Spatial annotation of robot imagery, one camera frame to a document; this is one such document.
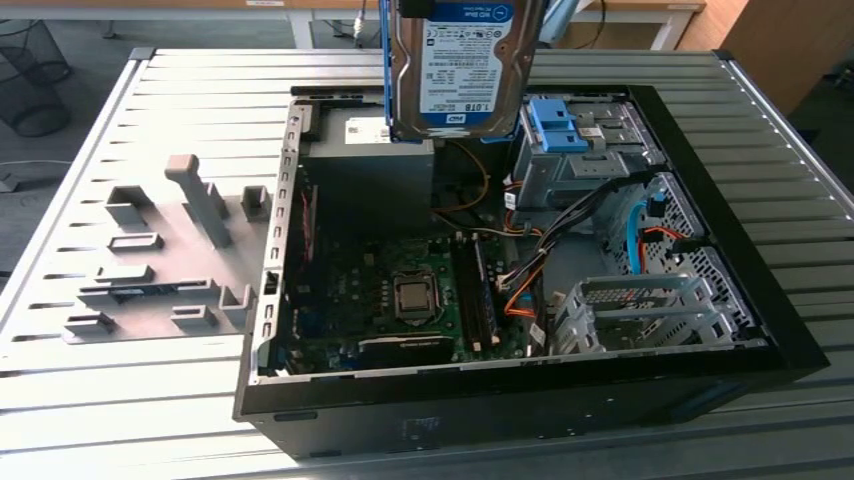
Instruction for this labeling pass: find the black wire mesh basket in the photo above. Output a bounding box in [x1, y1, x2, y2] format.
[0, 19, 75, 139]

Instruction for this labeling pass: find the blue wire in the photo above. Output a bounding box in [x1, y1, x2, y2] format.
[626, 197, 659, 276]

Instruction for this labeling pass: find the blue plastic drive latch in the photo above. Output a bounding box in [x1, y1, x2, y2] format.
[526, 99, 590, 154]

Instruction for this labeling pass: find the hard disk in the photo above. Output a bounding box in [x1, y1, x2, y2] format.
[380, 0, 543, 147]

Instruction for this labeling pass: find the green motherboard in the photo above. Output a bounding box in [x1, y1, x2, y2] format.
[286, 234, 535, 374]

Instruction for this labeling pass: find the white-legged wooden desk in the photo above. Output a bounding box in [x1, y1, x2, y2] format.
[0, 0, 709, 51]

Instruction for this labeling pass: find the wooden cabinet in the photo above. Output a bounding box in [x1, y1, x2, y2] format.
[679, 0, 854, 116]

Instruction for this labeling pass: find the black cable bundle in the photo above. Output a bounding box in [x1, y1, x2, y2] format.
[533, 172, 653, 256]

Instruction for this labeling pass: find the black open PC case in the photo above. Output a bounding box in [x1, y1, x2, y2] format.
[231, 83, 831, 460]

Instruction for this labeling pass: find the yellow wire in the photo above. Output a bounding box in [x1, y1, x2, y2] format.
[436, 143, 492, 216]

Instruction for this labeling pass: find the silver CPU in socket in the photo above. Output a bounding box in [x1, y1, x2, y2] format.
[398, 283, 434, 310]

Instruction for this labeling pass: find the silver disk bay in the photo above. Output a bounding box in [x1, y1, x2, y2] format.
[550, 273, 742, 356]

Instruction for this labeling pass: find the grey metal drive cage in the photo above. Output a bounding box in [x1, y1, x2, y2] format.
[512, 97, 669, 211]

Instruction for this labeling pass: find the black graphics card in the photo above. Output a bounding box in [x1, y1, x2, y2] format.
[356, 334, 455, 369]

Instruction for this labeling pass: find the orange wire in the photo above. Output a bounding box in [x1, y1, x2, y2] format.
[638, 227, 689, 274]
[503, 284, 535, 317]

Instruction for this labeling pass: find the grey power supply unit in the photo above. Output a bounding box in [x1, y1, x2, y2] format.
[310, 112, 439, 221]

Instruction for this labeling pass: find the grey parts rack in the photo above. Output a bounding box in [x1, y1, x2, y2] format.
[63, 153, 275, 347]

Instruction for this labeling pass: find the black RAM stick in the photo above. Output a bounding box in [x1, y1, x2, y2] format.
[471, 238, 502, 346]

